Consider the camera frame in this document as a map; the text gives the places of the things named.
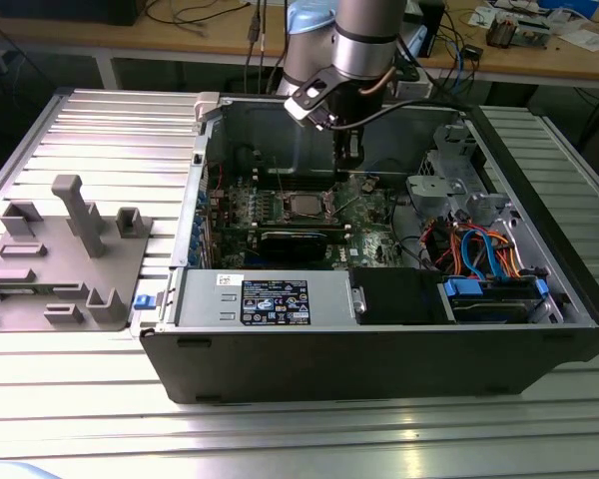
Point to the white label tag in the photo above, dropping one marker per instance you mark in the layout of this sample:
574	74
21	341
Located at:
421	92

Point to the grey parts rack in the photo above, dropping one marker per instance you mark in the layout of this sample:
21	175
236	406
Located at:
55	259

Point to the pale blue teach pendant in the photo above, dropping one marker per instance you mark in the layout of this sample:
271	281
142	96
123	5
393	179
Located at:
418	42

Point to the CPU socket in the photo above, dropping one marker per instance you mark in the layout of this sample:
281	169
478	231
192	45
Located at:
286	213

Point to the copper heatsink cooler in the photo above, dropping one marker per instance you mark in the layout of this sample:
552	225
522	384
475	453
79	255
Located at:
501	32

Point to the CPU with silver top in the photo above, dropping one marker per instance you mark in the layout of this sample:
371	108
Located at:
307	205

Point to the black plastic shroud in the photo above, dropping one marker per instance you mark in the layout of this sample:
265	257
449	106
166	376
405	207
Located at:
399	297

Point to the green motherboard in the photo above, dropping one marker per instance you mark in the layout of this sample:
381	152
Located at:
369	244

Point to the grey electronic part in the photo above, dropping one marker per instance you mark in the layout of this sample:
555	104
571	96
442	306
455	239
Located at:
531	34

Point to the wooden desk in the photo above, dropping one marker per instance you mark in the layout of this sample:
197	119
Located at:
130	37

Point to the blue box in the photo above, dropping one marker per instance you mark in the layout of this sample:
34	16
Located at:
569	4

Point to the black box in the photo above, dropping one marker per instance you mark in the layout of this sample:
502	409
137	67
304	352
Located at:
65	10

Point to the white paper sheet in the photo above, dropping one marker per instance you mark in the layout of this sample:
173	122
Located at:
586	39

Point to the black graphics card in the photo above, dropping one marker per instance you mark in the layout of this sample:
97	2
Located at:
289	245

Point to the black PC case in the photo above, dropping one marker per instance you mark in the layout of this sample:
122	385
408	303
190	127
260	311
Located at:
329	364

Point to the grey case latch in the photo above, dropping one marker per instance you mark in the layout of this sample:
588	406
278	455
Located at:
207	105

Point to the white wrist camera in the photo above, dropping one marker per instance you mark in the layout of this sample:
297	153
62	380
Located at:
299	111

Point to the grey power supply unit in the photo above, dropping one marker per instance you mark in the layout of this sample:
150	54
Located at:
199	304

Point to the hard disk in blue carrier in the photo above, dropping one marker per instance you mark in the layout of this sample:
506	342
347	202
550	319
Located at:
489	312

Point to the metal locking lever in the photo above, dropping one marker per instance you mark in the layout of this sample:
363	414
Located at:
279	178

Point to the blue case latch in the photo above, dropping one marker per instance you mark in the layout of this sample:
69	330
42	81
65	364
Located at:
144	302

